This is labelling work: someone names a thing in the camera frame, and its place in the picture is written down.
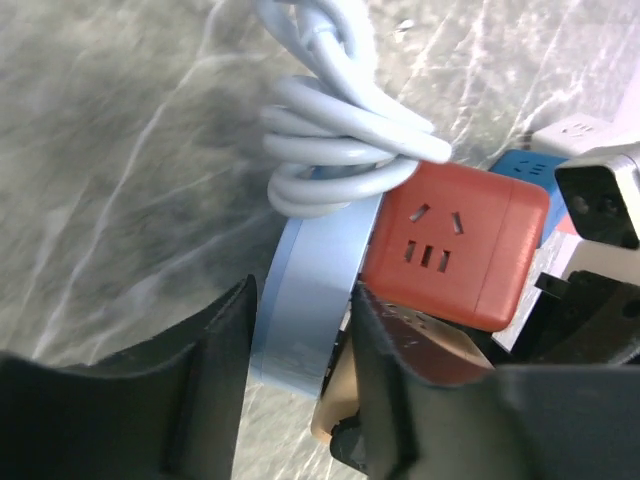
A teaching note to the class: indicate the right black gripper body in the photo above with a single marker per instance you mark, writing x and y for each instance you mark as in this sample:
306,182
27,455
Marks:
586,319

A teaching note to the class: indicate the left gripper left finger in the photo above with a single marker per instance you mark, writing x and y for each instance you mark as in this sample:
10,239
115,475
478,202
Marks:
166,408

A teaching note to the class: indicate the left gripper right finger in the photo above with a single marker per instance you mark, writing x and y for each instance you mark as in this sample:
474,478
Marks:
425,413

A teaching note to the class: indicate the brown wooden cube adapter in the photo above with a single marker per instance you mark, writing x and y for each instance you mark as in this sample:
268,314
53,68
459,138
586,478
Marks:
456,243

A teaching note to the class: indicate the blue cube plug adapter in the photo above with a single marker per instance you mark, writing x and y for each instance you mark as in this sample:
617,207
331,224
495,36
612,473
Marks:
538,169

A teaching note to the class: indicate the light blue round adapter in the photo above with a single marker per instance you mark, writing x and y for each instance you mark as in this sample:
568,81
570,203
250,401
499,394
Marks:
306,294

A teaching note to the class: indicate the tan wooden cube adapter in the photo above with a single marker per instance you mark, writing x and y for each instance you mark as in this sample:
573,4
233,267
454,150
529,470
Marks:
339,397

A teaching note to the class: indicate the white cube plug adapter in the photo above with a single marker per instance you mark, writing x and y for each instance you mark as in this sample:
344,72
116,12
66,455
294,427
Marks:
580,133

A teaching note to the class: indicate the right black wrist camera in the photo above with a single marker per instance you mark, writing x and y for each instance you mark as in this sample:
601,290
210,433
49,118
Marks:
601,193

